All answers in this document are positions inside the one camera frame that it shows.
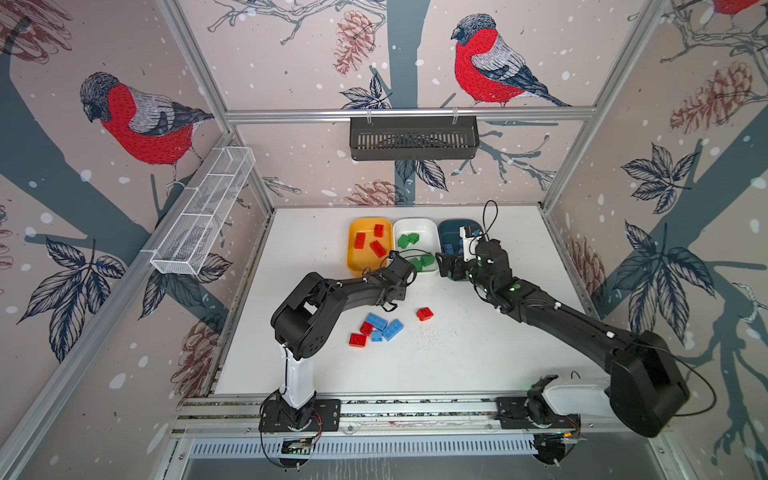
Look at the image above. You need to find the red lego brick 2x4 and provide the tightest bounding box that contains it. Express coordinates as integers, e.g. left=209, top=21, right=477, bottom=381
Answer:
left=369, top=240, right=388, bottom=259

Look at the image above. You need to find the red lego brick single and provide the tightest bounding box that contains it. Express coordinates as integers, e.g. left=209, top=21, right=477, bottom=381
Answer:
left=417, top=307, right=434, bottom=322

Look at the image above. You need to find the blue large lego cluster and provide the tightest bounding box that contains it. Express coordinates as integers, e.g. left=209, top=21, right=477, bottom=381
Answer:
left=366, top=313, right=404, bottom=342

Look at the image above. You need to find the red small lego brick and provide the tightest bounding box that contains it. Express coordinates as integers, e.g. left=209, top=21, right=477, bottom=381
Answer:
left=360, top=322, right=374, bottom=336

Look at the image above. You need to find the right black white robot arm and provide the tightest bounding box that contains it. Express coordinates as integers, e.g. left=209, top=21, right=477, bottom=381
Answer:
left=436, top=240, right=690, bottom=438

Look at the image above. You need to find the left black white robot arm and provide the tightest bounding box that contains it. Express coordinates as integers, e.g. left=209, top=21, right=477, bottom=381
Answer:
left=270, top=252, right=417, bottom=410

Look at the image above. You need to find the white plastic bin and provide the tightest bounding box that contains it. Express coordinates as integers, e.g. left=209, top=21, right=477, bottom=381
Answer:
left=393, top=218, right=440, bottom=276

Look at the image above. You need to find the yellow plastic bin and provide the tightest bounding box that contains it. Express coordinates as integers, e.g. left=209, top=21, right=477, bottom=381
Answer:
left=346, top=217, right=394, bottom=275

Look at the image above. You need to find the dark teal plastic bin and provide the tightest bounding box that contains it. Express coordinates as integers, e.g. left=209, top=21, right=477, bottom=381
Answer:
left=438, top=219, right=484, bottom=261

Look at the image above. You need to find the black wire wall basket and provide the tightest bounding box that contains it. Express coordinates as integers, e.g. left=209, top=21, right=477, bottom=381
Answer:
left=349, top=116, right=480, bottom=161

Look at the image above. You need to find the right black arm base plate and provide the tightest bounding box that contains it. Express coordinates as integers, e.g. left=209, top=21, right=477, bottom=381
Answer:
left=495, top=396, right=581, bottom=430

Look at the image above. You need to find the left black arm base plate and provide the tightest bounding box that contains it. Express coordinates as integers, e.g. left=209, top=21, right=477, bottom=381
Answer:
left=258, top=396, right=341, bottom=433

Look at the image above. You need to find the white mesh wall shelf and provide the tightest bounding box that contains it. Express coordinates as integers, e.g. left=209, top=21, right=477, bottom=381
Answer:
left=150, top=146, right=255, bottom=275

